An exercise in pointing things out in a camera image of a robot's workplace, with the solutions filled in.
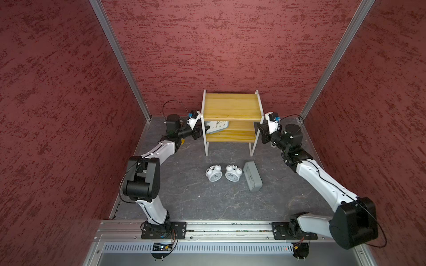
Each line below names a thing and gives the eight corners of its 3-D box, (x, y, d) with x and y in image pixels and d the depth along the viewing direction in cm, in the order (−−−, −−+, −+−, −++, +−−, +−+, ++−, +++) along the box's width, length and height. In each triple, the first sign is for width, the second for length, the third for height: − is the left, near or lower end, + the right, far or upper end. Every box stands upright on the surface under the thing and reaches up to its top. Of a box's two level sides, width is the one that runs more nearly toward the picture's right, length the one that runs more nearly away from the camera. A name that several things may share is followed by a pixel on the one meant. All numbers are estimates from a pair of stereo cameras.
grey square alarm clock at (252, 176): (250, 193, 88) (253, 186, 79) (242, 170, 96) (245, 161, 88) (260, 191, 88) (264, 184, 80) (251, 168, 97) (255, 160, 89)
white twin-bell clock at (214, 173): (210, 184, 91) (209, 176, 83) (206, 176, 94) (205, 168, 86) (222, 178, 93) (222, 170, 85) (218, 171, 96) (218, 162, 88)
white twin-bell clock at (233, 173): (224, 177, 92) (224, 170, 85) (227, 170, 95) (228, 162, 88) (237, 184, 90) (239, 177, 83) (240, 176, 93) (242, 168, 86)
